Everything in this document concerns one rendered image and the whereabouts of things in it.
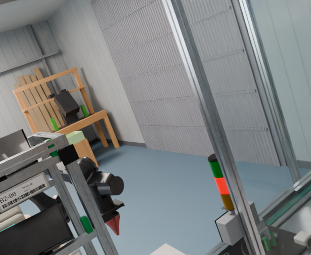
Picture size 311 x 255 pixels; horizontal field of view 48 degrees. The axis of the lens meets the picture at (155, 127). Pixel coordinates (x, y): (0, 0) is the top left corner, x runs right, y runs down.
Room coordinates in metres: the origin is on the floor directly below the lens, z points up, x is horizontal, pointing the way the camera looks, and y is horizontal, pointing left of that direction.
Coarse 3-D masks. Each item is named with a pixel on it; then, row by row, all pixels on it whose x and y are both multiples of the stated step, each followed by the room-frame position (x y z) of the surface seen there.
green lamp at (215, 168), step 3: (210, 162) 0.88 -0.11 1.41; (213, 162) 0.87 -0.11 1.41; (216, 162) 0.87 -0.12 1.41; (210, 165) 0.88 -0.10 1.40; (213, 165) 0.87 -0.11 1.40; (216, 165) 0.87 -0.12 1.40; (213, 168) 0.88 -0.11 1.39; (216, 168) 0.87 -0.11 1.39; (219, 168) 0.87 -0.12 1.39; (213, 171) 0.88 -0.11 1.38; (216, 171) 0.87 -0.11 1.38; (219, 171) 0.87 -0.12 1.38; (213, 174) 0.88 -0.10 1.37; (216, 174) 0.87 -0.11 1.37; (219, 174) 0.87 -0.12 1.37; (222, 174) 0.87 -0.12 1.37; (216, 177) 0.88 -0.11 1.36; (219, 177) 0.87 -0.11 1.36; (222, 177) 0.87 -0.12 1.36
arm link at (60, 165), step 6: (60, 162) 1.05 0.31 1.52; (78, 162) 1.02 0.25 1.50; (84, 162) 1.02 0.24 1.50; (90, 162) 1.02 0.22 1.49; (60, 168) 1.03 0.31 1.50; (84, 168) 1.01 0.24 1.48; (90, 168) 1.02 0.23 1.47; (48, 174) 1.08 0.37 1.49; (66, 174) 1.00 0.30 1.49; (84, 174) 1.00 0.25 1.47; (90, 174) 1.02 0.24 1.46; (66, 180) 1.03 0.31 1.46
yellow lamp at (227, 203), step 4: (220, 196) 0.89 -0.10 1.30; (224, 196) 0.87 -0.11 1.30; (228, 196) 0.87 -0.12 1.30; (224, 200) 0.88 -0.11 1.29; (228, 200) 0.87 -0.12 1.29; (224, 204) 0.88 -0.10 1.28; (228, 204) 0.87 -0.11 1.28; (232, 204) 0.87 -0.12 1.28; (228, 208) 0.87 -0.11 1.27; (232, 208) 0.87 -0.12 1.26
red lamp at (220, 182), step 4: (216, 180) 0.88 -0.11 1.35; (220, 180) 0.87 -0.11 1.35; (224, 180) 0.87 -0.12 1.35; (216, 184) 0.89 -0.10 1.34; (220, 184) 0.87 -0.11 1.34; (224, 184) 0.87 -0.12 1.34; (220, 188) 0.87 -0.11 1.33; (224, 188) 0.87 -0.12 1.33; (220, 192) 0.88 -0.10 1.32; (224, 192) 0.87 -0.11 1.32; (228, 192) 0.87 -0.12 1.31
